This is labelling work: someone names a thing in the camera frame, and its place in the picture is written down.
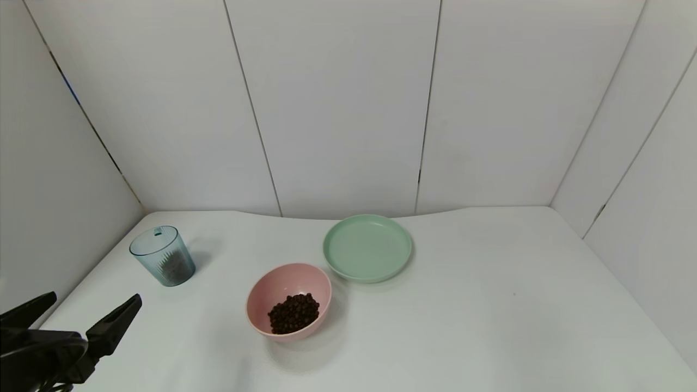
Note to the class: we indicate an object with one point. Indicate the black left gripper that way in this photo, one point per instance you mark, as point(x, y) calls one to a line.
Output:
point(50, 353)

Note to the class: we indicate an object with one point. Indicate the transparent blue ribbed cup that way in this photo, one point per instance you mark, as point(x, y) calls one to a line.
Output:
point(158, 247)

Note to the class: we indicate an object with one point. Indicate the dark brown beans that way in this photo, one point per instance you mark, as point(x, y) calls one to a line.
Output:
point(175, 265)
point(294, 314)

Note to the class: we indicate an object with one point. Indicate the pink bowl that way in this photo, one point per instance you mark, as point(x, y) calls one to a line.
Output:
point(272, 283)

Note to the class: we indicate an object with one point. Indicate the green round plate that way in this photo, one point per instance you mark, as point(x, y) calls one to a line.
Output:
point(367, 247)

